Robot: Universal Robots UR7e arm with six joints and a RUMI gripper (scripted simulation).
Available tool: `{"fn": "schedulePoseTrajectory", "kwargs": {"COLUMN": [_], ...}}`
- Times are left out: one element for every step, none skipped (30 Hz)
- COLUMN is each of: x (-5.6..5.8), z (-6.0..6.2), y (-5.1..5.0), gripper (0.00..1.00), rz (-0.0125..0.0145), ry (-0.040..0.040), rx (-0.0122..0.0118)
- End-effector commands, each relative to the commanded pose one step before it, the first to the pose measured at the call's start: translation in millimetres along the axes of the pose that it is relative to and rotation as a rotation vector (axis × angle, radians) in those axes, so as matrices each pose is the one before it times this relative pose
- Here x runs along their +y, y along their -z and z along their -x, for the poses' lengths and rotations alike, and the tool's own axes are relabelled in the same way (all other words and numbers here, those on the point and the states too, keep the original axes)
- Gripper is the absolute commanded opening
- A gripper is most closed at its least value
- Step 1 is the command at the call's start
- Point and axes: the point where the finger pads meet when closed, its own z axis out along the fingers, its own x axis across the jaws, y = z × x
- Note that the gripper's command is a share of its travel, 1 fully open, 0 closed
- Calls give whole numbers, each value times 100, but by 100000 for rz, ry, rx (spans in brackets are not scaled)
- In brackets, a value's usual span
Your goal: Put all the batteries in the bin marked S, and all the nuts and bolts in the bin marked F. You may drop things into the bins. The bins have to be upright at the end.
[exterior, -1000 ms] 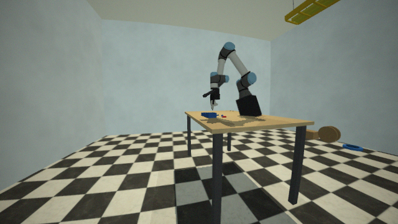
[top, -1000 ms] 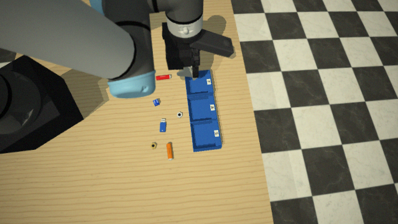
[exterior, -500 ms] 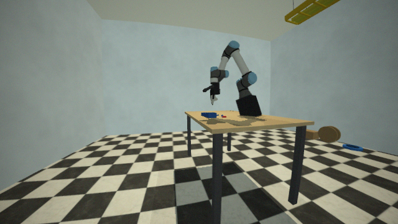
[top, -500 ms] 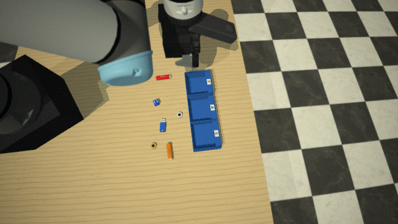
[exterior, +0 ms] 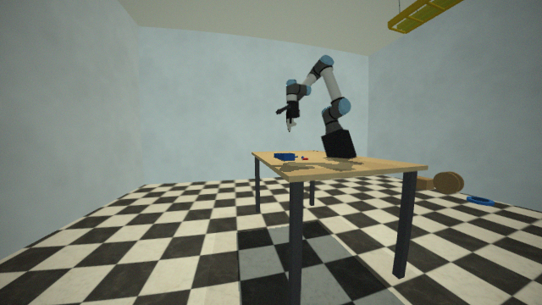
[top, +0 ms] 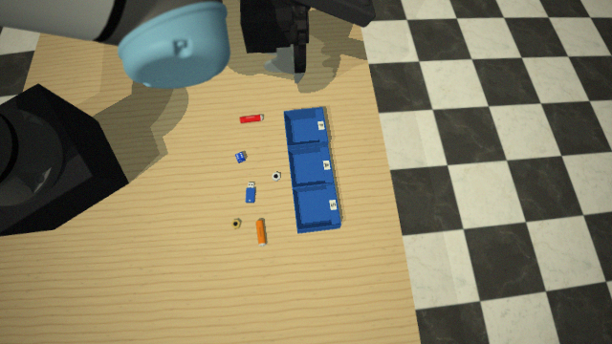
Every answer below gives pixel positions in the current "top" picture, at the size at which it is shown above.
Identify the blue die with white pips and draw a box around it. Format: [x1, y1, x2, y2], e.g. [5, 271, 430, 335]
[235, 152, 245, 163]

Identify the blue usb stick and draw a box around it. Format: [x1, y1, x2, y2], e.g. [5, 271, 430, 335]
[246, 183, 255, 203]

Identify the blue bin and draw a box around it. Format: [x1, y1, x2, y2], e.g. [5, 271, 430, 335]
[283, 107, 341, 232]

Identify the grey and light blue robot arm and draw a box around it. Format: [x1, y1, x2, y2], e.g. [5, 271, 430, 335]
[0, 0, 376, 206]

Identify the red aa battery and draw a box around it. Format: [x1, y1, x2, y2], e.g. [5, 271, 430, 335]
[240, 115, 263, 123]

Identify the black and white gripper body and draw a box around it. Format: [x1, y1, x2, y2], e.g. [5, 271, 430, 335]
[240, 0, 311, 54]

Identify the orange battery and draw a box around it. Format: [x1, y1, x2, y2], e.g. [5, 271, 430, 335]
[256, 220, 266, 247]

